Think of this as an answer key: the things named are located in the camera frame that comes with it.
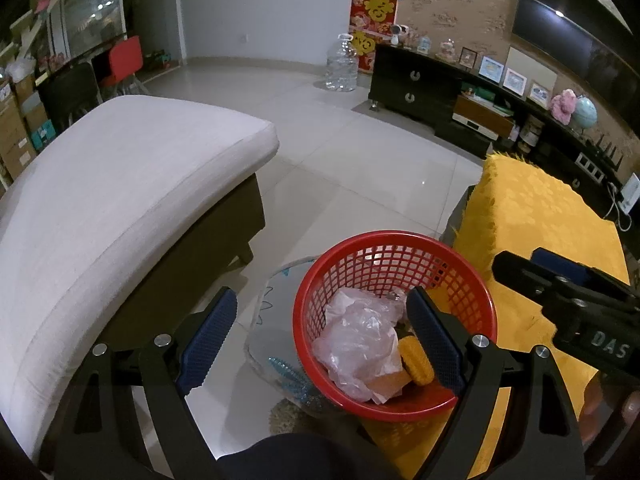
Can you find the white wall panel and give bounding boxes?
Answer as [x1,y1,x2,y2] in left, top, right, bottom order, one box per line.
[507,46,557,92]

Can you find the person's dark trousers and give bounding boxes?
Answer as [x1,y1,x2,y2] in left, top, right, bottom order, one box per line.
[215,432,386,480]

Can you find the white wooden staircase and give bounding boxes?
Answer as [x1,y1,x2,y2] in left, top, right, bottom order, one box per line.
[0,0,83,56]

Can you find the glass jar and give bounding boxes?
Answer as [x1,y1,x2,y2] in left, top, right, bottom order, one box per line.
[520,117,543,153]

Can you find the white wall adapter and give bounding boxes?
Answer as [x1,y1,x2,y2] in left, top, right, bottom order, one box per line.
[620,174,640,211]

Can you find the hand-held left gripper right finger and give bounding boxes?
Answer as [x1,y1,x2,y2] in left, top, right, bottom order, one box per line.
[405,286,586,480]

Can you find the black TV cabinet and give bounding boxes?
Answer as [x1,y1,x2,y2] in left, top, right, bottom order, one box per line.
[368,42,640,221]

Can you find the yellow tablecloth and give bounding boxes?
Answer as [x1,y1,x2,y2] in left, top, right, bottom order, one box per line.
[357,152,631,480]

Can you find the white cushioned sofa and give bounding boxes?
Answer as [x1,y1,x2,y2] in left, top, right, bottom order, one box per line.
[0,95,280,466]

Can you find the brown wooden drawer box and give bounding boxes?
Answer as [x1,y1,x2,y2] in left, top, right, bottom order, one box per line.
[452,95,516,141]

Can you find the black router with antennas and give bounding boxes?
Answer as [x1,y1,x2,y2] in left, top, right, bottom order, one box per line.
[582,135,626,166]

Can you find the black wall television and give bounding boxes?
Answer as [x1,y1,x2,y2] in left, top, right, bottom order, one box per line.
[512,0,640,91]

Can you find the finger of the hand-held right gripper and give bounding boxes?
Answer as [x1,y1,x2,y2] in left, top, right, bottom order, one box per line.
[530,246,640,306]
[491,250,581,313]

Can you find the woven straw mat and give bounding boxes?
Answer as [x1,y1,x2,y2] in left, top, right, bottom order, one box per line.
[270,400,321,436]

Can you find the person's right hand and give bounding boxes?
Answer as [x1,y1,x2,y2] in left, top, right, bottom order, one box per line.
[582,372,640,446]

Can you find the clear water jug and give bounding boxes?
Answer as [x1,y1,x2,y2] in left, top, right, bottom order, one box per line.
[325,33,360,93]

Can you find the black chair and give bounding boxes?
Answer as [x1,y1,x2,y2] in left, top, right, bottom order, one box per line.
[37,61,103,133]

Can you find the red plastic basket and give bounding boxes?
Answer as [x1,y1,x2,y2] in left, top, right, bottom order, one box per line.
[292,230,498,422]

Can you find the red festive poster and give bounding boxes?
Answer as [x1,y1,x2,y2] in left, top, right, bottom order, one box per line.
[350,0,398,73]

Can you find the pink plush flower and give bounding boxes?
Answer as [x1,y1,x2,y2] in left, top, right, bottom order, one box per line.
[549,89,577,123]

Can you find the red chair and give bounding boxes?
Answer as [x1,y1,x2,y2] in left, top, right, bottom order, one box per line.
[100,35,151,96]

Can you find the clear plastic bag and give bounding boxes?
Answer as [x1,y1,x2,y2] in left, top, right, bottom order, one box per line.
[312,287,408,406]

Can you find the green box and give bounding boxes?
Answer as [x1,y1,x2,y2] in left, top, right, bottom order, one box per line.
[462,86,513,113]

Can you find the white cable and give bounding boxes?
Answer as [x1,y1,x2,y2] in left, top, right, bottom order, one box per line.
[602,182,640,233]

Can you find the pale blue globe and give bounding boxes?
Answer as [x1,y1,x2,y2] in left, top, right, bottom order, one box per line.
[571,96,599,133]

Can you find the white plastic bag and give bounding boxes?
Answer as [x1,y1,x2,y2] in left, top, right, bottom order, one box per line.
[7,57,38,83]

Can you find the white set-top device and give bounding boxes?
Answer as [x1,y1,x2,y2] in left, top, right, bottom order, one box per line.
[452,112,498,140]

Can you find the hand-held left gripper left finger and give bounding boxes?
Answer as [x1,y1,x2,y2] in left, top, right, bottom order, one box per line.
[52,286,238,480]

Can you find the yellow corn cob toy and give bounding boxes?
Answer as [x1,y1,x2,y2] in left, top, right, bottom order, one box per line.
[398,336,436,387]

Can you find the stack of cardboard boxes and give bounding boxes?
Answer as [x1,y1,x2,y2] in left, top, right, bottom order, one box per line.
[0,72,53,181]

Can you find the colourful toy boxes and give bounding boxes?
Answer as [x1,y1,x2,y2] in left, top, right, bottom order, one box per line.
[142,50,173,71]

